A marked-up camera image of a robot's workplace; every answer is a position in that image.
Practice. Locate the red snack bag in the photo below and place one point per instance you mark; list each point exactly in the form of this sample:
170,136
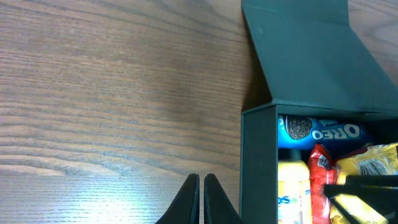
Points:
322,171

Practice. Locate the blue Oreo cookie pack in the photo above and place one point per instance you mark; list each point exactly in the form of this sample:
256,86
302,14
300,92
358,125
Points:
303,132

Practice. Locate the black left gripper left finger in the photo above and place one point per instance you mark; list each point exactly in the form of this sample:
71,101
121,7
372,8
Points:
185,207

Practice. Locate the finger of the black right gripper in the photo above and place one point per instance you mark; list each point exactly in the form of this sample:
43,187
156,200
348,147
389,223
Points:
377,191

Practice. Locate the yellow snack bag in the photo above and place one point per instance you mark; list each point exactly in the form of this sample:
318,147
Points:
377,160

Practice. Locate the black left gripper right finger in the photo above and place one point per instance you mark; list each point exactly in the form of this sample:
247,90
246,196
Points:
217,207

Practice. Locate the yellow candy jar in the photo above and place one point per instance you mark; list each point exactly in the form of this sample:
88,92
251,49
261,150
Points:
294,194

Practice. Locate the black gift box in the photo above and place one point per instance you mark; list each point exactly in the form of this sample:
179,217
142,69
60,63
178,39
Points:
314,65

